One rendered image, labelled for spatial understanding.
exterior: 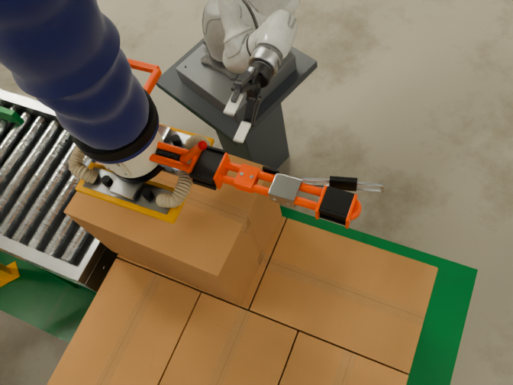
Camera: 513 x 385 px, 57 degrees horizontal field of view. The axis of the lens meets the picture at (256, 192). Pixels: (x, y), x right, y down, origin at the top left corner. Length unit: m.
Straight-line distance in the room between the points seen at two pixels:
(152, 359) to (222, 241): 0.60
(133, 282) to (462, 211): 1.62
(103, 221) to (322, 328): 0.85
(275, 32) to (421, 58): 1.77
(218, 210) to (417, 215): 1.29
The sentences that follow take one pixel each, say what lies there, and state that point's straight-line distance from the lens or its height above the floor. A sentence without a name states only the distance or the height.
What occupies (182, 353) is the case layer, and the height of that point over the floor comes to 0.54.
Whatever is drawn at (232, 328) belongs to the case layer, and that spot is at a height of 0.54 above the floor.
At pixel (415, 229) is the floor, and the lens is 2.52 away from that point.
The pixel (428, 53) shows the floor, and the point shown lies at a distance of 3.14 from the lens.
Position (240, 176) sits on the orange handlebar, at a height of 1.25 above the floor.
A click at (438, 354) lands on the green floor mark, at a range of 2.38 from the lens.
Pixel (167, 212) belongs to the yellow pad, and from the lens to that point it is 1.37.
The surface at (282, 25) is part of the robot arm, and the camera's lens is 1.47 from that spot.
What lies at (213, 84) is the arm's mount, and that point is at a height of 0.84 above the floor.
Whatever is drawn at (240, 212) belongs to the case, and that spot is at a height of 0.94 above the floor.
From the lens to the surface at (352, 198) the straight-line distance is 1.16.
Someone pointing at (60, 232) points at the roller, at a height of 0.55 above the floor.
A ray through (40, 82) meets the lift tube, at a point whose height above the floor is 1.64.
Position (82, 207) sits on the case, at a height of 0.94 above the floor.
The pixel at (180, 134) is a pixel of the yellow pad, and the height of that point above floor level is 1.13.
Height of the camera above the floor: 2.31
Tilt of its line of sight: 62 degrees down
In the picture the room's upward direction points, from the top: 18 degrees counter-clockwise
